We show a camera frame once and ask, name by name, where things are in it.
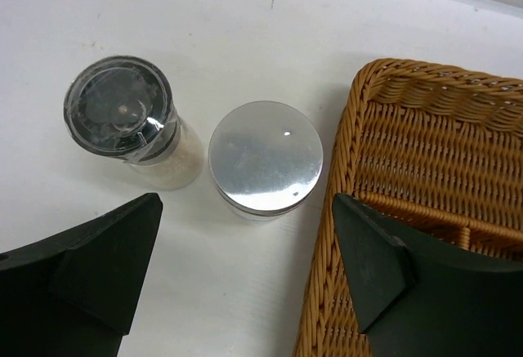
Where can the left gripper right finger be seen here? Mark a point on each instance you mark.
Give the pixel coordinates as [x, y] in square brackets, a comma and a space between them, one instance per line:
[415, 295]

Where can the silver-lid spice jar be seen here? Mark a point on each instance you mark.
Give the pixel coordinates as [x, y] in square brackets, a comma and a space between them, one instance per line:
[265, 159]

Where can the black-top salt grinder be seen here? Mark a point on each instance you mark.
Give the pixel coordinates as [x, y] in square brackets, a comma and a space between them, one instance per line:
[121, 107]

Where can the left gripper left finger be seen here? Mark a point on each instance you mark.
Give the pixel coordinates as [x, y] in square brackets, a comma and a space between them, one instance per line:
[76, 293]

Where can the brown wicker divided tray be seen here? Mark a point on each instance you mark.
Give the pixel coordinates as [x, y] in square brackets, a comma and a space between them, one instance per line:
[436, 146]

